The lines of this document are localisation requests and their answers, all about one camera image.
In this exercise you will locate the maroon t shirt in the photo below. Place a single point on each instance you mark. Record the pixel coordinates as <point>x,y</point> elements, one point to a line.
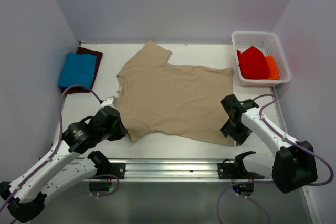
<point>98,56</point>

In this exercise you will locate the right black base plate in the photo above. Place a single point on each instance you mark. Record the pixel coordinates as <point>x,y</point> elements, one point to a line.
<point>227,170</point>

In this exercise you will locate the red t shirt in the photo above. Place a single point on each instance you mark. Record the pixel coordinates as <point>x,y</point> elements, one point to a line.
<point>253,64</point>

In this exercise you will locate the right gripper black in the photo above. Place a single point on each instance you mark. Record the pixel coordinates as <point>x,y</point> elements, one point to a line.
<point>239,137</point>

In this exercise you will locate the orange t shirt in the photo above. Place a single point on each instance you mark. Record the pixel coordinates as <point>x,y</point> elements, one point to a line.
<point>273,69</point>

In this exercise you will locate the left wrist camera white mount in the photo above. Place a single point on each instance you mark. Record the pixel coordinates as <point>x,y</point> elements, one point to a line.
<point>109,101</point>

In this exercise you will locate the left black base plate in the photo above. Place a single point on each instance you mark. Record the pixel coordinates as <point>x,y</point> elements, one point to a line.
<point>117,169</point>

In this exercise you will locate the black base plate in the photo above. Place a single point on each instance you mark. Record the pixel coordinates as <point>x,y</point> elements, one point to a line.
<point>227,170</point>
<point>117,169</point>

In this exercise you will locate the beige t shirt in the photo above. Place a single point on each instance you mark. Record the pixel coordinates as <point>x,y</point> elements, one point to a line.
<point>183,100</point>

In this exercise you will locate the aluminium mounting rail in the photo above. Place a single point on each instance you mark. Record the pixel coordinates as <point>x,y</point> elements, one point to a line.
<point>189,170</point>

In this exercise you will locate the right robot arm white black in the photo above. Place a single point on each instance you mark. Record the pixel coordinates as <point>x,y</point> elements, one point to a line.
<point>292,164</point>

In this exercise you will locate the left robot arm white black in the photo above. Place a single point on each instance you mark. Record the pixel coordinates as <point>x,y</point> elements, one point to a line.
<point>25,197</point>

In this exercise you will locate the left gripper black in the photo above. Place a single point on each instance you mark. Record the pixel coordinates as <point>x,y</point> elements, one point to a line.
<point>122,132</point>

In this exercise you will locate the white plastic basket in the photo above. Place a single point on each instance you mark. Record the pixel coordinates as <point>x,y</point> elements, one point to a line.
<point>268,44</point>

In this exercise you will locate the blue t shirt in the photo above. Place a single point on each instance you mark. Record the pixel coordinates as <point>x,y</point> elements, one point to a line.
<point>77,70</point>

